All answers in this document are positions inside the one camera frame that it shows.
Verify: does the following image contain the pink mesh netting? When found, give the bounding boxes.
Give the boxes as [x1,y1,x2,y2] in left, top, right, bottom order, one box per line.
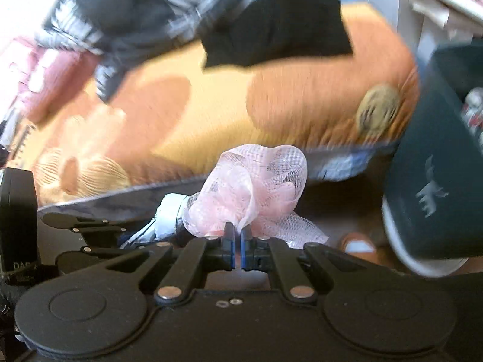
[183,144,328,249]

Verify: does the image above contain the grey white wrapper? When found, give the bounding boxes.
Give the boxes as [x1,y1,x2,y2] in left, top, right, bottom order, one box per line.
[120,193,198,249]

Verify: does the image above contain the white printed snack bag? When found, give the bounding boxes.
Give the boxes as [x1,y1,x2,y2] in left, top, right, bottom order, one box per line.
[461,87,483,141]

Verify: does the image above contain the dark teal trash bin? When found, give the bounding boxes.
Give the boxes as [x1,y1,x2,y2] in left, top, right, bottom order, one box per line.
[382,42,482,278]

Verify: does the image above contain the orange brown slipper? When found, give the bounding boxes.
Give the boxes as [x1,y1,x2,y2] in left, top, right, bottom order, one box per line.
[338,233,382,265]

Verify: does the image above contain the orange floral bed cover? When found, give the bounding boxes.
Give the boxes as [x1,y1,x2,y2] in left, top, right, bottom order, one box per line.
[7,0,419,206]

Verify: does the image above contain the pink quilted blanket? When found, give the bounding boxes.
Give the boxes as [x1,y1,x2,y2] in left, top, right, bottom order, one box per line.
[11,38,99,124]

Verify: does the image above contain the black folded cloth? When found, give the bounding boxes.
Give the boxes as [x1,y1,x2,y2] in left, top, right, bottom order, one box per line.
[201,0,353,69]

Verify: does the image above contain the black white striped garment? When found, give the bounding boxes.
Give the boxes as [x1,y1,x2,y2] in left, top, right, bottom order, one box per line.
[36,0,256,103]

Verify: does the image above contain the white corner shelf unit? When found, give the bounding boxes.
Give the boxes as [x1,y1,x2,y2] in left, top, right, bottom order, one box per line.
[397,0,482,62]

